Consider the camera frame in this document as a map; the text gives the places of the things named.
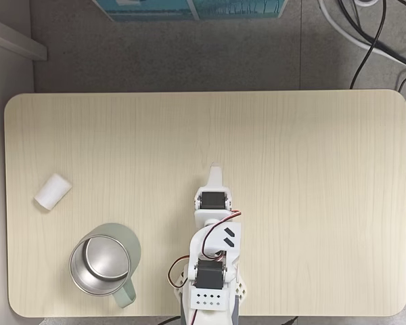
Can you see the white round object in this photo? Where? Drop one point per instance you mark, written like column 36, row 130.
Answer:
column 367, row 2

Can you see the green mug steel interior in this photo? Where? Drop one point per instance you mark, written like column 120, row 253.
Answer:
column 101, row 260

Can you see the blue printed box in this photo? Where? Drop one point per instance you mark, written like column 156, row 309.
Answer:
column 189, row 8

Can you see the white shelf board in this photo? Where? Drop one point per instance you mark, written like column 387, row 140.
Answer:
column 17, row 40

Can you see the white gauze dressing roll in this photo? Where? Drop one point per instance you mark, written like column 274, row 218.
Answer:
column 52, row 192

